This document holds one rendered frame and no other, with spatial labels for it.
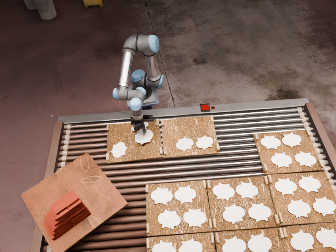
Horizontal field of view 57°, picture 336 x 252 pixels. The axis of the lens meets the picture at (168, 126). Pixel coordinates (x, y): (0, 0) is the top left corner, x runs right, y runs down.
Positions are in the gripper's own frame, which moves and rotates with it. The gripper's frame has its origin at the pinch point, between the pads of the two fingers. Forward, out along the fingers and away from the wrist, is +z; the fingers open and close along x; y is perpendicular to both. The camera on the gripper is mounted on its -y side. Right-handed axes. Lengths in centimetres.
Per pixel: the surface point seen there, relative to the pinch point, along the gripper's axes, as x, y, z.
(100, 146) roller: -10.2, 32.8, 10.2
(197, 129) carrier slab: 10.9, -40.2, 8.1
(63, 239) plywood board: 52, 73, -3
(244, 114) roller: 14, -82, 10
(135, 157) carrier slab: 12.8, 12.9, 8.0
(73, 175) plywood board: 13, 56, -3
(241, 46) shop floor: -148, -204, 102
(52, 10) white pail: -349, 20, 90
